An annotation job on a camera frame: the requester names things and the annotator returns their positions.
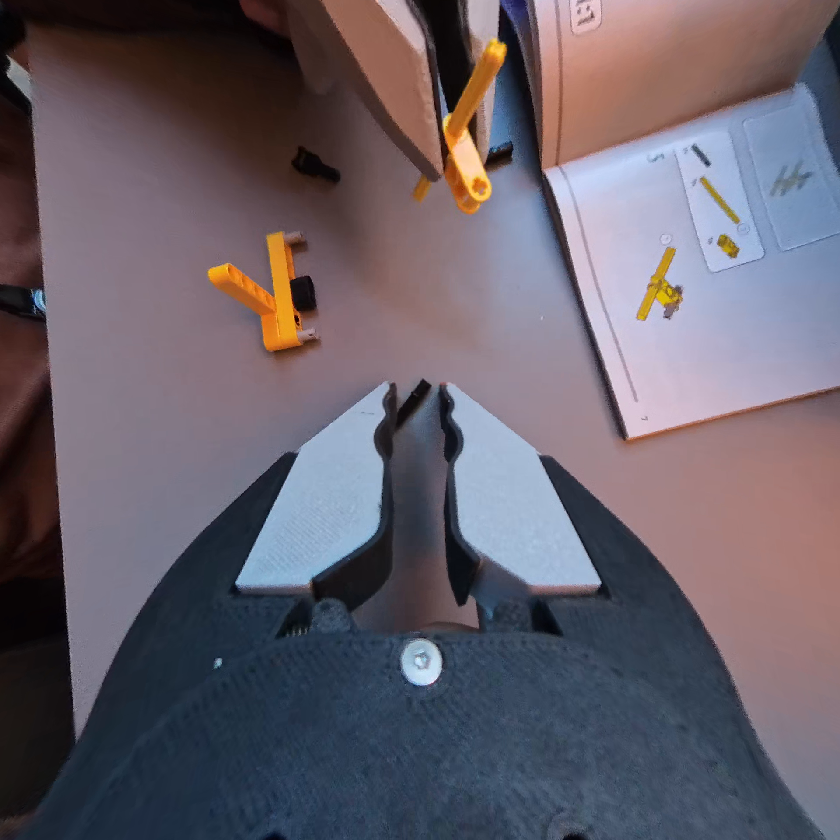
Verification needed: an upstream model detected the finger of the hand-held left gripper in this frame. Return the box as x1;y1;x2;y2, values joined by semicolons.
453;0;503;164
285;0;454;183

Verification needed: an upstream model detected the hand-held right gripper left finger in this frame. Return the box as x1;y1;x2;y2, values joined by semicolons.
234;381;399;615

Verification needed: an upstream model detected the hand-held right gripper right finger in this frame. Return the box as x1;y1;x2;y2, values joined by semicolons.
438;382;603;626

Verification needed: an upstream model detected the yellow lego axle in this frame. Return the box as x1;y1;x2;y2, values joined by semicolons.
413;39;508;202

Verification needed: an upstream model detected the yellow lego connector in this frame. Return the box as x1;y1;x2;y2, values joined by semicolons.
442;114;494;215

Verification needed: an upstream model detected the thin black lego axle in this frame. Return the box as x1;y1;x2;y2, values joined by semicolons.
394;378;432;430

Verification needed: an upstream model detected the person's left forearm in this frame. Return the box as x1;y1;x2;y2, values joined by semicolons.
20;0;263;28

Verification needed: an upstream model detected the black lego connector pin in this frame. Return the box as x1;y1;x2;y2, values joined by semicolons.
291;145;342;185

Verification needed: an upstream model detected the lego instruction booklet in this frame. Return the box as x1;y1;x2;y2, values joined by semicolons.
525;0;840;440

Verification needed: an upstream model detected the yellow lego beam assembly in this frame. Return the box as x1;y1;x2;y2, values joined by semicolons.
208;229;322;355

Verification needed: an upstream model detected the person's left hand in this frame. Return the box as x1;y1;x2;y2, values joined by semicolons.
240;0;291;34

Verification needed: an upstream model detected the person's brown clothing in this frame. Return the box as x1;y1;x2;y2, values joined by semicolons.
0;85;70;631

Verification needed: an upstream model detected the black strap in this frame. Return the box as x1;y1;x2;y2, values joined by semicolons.
0;283;49;323

